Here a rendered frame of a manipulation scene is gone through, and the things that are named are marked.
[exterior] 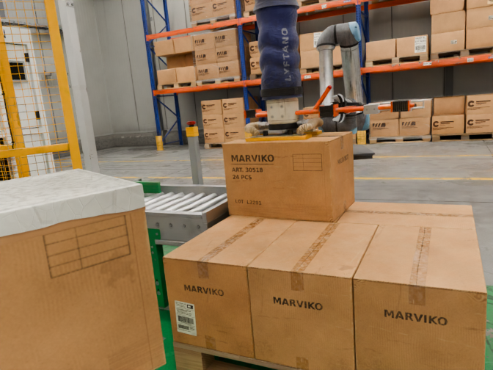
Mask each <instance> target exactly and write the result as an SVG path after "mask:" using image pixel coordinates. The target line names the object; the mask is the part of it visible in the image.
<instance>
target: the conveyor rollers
mask: <svg viewBox="0 0 493 370"><path fill-rule="evenodd" d="M144 197H145V208H146V209H150V210H165V211H195V212H202V211H204V210H206V209H208V208H210V207H212V206H215V205H216V204H217V203H220V202H222V201H223V200H226V199H227V194H226V193H224V194H223V195H220V196H218V197H217V194H216V193H213V194H211V195H208V196H206V194H205V193H201V194H199V195H195V194H194V193H193V192H192V193H189V194H187V195H185V194H184V193H183V192H181V193H178V194H176V195H175V194H174V193H173V192H170V193H167V194H164V193H163V192H161V193H159V194H158V193H157V194H155V193H146V194H145V193H144Z"/></svg>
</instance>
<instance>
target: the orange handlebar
mask: <svg viewBox="0 0 493 370"><path fill-rule="evenodd" d="M363 109H364V108H363V106H344V107H340V108H335V112H344V113H349V112H352V113H354V112H357V111H363ZM378 109H379V110H381V109H390V104H385V105H379V106H378ZM295 114H296V115H309V114H318V109H308V110H299V111H295ZM255 116H256V117H268V115H267V111H260V112H258V113H257V114H256V115H255Z"/></svg>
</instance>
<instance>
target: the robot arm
mask: <svg viewBox="0 0 493 370"><path fill-rule="evenodd" d="M360 40H361V35H360V30H359V25H358V23H357V22H348V23H341V24H336V25H331V26H329V27H328V28H326V29H325V30H324V31H323V32H322V34H321V35H320V37H319V39H318V41H317V45H316V49H317V51H318V52H319V75H320V97H321V96H322V94H323V93H324V91H325V89H326V88H327V87H328V86H329V85H331V86H332V88H331V90H330V91H329V93H328V95H327V96H326V97H325V99H324V101H323V102H322V104H321V105H324V106H327V105H334V104H338V108H340V107H344V106H359V105H361V104H364V103H363V97H362V80H361V71H360V62H359V45H358V44H359V41H360ZM336 44H340V52H341V59H342V66H343V79H344V86H345V93H346V97H345V98H344V96H343V95H341V94H337V95H336V96H334V80H333V50H334V49H335V45H336ZM334 99H335V100H337V101H336V102H334ZM320 118H321V119H322V120H323V122H324V123H323V125H322V126H320V127H318V130H322V133H324V132H344V131H352V132H353V134H355V133H357V132H358V131H364V130H368V129H369V123H370V115H364V114H363V112H360V111H357V112H354V113H352V112H349V113H344V112H339V115H338V116H335V117H334V116H326V117H320Z"/></svg>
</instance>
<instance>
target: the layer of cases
mask: <svg viewBox="0 0 493 370"><path fill-rule="evenodd" d="M163 264H164V274H165V280H166V286H167V296H168V302H169V312H170V319H171V324H172V334H173V341H175V342H178V343H182V344H188V345H192V346H196V347H202V348H206V349H212V350H216V351H219V352H225V353H229V354H233V355H239V356H242V357H246V358H252V359H256V360H262V361H266V362H270V363H276V364H280V365H284V366H290V367H293V368H297V369H303V370H484V369H485V348H486V308H487V290H486V283H485V278H484V273H483V266H482V261H481V254H480V249H479V245H478V237H477V233H476V228H475V220H474V216H473V211H472V206H468V205H443V204H418V203H370V202H354V203H353V204H352V205H351V206H350V207H349V208H347V209H346V210H345V211H344V212H343V213H342V214H341V215H340V216H339V217H338V218H337V219H336V220H335V221H334V222H317V221H307V220H287V219H277V218H267V217H248V216H238V215H230V216H229V217H227V218H226V219H224V220H222V221H221V222H219V223H217V224H216V225H214V226H213V227H211V228H209V229H208V230H206V231H204V232H203V233H201V234H200V235H198V236H196V237H194V238H193V239H191V240H190V241H188V242H187V243H185V244H183V245H181V246H179V247H178V248H177V249H175V250H173V251H172V252H170V253H168V254H166V255H165V256H164V257H163Z"/></svg>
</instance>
